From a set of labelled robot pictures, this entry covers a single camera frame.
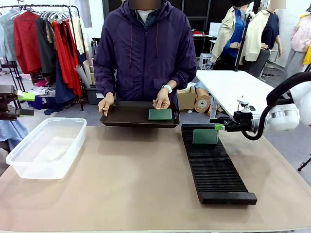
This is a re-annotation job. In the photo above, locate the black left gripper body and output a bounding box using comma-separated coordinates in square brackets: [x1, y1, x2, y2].
[0, 84, 20, 121]

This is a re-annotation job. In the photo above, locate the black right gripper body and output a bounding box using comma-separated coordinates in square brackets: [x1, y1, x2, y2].
[232, 111, 255, 133]

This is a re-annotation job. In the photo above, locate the green PCB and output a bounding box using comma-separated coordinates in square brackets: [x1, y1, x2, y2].
[148, 108, 173, 121]
[192, 128, 219, 145]

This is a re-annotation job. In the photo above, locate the dark brown tray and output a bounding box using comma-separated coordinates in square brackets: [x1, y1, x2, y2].
[100, 100, 181, 129]

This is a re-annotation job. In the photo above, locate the person's left forearm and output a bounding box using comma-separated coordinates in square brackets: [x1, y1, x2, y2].
[166, 60, 197, 91]

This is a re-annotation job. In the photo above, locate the person's right forearm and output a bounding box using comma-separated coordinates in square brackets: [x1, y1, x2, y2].
[93, 58, 118, 98]

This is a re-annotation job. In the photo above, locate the person's left hand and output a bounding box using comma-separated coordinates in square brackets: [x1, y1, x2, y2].
[153, 90, 172, 111]

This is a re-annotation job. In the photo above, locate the person's right hand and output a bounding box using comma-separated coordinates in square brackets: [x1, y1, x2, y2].
[98, 92, 115, 117]

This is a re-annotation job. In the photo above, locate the lying mannequin torso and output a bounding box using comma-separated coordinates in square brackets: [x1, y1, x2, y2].
[193, 82, 215, 116]

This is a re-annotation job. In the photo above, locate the white table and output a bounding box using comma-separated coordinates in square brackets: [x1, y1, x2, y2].
[195, 70, 279, 120]

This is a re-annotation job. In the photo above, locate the navy hanging garment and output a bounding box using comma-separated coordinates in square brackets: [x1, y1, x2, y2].
[45, 58, 76, 115]

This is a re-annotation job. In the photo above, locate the open cardboard box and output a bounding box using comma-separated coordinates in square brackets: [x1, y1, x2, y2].
[177, 86, 196, 113]

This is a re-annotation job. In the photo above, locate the clear plastic storage box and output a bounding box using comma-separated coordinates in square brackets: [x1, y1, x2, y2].
[6, 117, 87, 180]

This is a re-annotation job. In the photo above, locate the black slotted PCB rack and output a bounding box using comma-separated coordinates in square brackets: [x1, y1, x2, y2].
[181, 123, 258, 205]

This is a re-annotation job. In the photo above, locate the dark grey hanging garment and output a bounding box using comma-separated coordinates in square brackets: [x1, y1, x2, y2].
[35, 17, 58, 78]

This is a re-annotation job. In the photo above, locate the red hanging jacket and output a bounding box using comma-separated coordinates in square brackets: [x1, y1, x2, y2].
[14, 11, 42, 75]

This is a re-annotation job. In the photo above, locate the red hanging dress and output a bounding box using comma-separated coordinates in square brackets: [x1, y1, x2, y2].
[52, 21, 82, 97]

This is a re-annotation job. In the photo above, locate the grey paper roll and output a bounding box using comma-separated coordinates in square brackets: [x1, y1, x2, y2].
[74, 64, 92, 88]

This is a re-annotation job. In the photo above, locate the white plastic crate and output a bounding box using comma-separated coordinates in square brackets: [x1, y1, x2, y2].
[199, 53, 215, 71]

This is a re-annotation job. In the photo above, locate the light grey hanging garment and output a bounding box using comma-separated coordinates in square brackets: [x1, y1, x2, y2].
[0, 9, 17, 63]

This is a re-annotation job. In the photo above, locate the beige paper roll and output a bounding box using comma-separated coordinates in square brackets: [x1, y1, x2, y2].
[83, 60, 95, 85]

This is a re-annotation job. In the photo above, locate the dark grey storage bin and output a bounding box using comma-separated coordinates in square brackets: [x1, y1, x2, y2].
[85, 87, 105, 105]

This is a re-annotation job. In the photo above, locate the black tripod leg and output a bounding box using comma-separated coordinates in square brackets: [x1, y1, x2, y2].
[297, 152, 311, 172]

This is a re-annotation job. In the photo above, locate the beige hanging garment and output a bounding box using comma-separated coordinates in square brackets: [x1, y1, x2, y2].
[71, 17, 86, 55]

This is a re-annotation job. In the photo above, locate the black tripod pole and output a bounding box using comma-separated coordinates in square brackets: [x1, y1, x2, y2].
[234, 11, 255, 72]

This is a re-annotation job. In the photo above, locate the mannequin in pink top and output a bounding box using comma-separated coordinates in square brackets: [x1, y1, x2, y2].
[283, 14, 311, 81]

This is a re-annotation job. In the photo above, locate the mannequin in cream jacket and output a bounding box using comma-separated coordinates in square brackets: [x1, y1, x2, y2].
[244, 0, 283, 78]

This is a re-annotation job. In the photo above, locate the mannequin in beige jacket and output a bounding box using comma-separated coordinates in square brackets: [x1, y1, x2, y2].
[210, 0, 254, 71]

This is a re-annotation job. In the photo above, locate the black clothes rack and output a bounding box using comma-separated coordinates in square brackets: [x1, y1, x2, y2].
[0, 4, 85, 111]

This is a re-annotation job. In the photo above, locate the person in purple jacket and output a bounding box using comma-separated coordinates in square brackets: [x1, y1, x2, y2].
[93, 0, 197, 110]

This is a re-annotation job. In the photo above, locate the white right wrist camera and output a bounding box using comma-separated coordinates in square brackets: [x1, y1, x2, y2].
[237, 96, 256, 114]

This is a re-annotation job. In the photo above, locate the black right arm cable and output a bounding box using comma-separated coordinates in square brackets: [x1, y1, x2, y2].
[242, 72, 311, 141]

